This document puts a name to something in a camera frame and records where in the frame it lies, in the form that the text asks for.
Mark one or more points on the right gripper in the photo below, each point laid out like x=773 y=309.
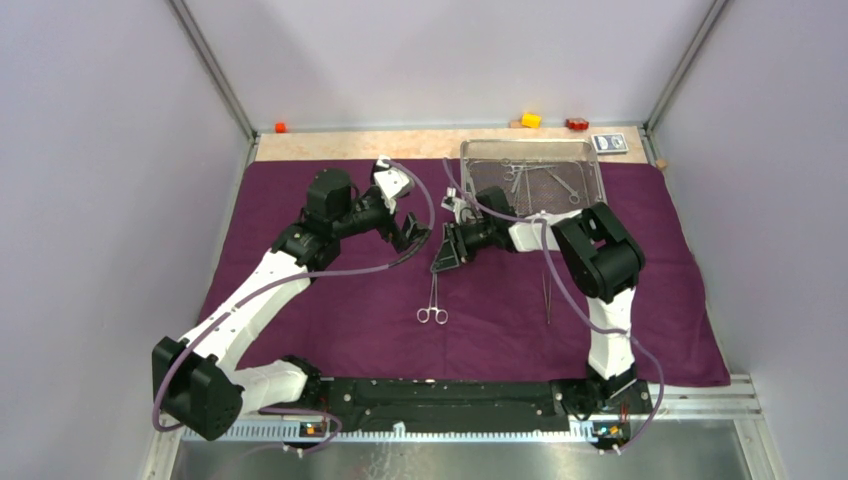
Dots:
x=454 y=252

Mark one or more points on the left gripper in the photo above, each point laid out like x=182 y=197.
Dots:
x=401 y=238

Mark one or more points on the steel hemostat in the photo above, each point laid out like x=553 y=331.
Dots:
x=433 y=311

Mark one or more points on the purple cloth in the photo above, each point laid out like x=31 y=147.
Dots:
x=365 y=325

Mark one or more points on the steel needle holder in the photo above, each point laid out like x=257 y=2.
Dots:
x=547 y=296

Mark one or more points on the metal mesh instrument tray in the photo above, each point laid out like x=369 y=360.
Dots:
x=573 y=160

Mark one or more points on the blue playing card deck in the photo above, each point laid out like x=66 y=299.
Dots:
x=610 y=144

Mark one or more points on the steel forceps clamp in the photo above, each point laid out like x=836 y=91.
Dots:
x=514 y=172

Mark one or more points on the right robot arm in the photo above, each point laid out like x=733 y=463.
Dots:
x=602 y=258

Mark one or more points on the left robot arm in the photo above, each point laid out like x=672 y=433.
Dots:
x=197 y=380

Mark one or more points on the yellow small block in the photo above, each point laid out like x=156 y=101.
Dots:
x=530 y=120

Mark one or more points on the red small block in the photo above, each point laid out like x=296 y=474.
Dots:
x=577 y=124

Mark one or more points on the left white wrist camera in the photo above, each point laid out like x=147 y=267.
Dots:
x=392 y=182

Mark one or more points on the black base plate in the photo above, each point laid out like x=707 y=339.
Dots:
x=371 y=406

